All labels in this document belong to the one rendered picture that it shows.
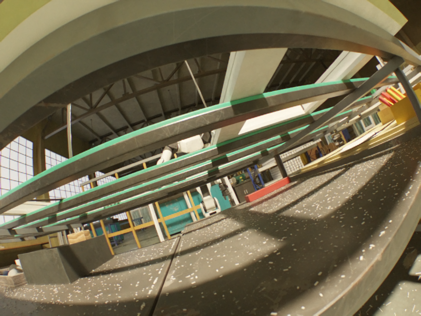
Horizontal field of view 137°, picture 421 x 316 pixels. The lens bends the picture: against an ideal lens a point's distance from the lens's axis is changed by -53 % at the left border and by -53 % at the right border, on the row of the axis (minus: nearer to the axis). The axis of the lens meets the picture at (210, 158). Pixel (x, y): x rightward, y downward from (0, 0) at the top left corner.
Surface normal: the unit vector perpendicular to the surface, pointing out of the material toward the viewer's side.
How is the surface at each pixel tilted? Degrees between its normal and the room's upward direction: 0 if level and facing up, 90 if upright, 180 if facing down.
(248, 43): 180
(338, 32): 180
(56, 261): 90
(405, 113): 90
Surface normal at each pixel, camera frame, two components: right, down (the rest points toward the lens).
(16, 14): 0.36, 0.91
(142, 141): 0.09, -0.25
